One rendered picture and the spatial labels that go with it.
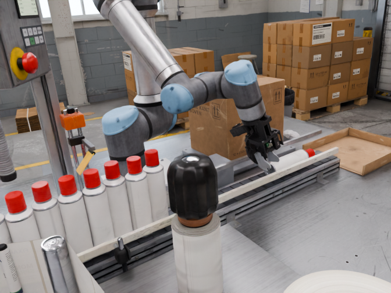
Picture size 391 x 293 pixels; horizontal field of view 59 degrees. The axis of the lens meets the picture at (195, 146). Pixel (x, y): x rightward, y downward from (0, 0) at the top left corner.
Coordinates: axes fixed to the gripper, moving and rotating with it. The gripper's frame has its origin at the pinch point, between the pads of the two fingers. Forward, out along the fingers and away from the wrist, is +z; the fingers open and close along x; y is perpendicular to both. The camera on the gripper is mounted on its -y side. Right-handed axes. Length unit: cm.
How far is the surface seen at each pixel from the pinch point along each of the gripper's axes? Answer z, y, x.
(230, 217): 0.5, 6.3, -20.7
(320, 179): 15.1, 6.2, 15.4
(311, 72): 121, -195, 239
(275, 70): 124, -251, 238
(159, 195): -17.9, 2.5, -34.3
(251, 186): -1.9, 4.8, -10.2
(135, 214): -17.7, 2.4, -41.8
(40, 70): -55, -7, -41
